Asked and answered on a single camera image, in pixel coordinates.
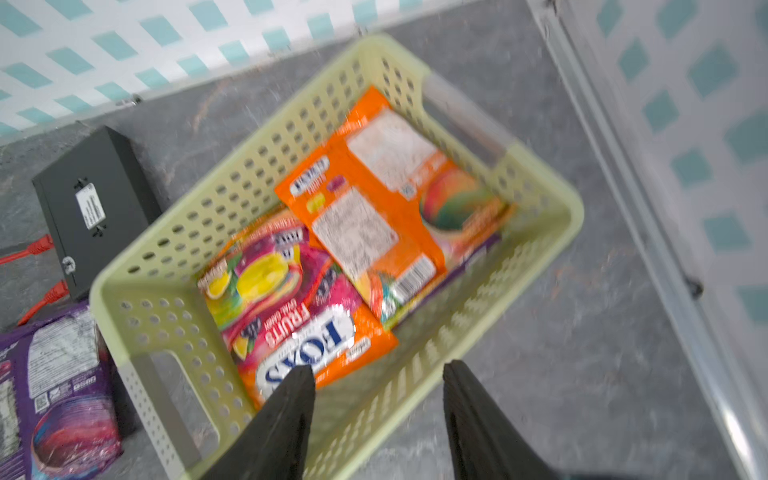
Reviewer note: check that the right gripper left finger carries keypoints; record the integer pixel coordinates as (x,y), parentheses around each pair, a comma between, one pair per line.
(274,444)

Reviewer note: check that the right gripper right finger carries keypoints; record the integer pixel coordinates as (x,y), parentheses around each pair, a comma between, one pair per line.
(483,442)

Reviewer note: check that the orange Fox's fruits candy bag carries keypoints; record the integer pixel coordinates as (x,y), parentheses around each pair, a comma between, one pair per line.
(280,301)

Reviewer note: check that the purple Fox's candy bag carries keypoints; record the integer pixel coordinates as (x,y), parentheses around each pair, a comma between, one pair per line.
(440,282)

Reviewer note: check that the orange mango candy bag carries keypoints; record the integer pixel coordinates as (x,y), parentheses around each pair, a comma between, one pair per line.
(391,208)

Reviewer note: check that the green plastic basket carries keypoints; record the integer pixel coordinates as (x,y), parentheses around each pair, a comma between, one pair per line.
(167,348)

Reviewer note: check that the black box device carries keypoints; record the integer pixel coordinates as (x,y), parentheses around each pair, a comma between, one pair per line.
(96,199)

